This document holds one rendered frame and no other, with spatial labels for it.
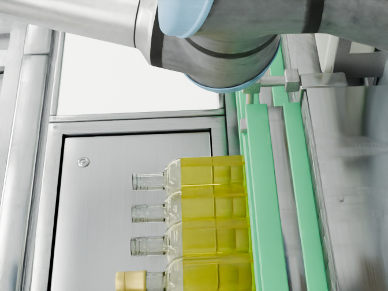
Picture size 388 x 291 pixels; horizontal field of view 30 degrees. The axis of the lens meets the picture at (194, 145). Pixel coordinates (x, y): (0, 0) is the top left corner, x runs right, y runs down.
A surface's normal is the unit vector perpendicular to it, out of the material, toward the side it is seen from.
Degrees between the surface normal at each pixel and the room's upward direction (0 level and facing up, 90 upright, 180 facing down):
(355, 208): 90
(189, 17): 86
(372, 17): 71
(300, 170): 90
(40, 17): 75
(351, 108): 90
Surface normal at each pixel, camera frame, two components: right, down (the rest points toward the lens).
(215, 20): 0.01, 0.86
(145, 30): -0.81, 0.18
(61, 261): -0.03, -0.59
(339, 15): -0.29, 0.81
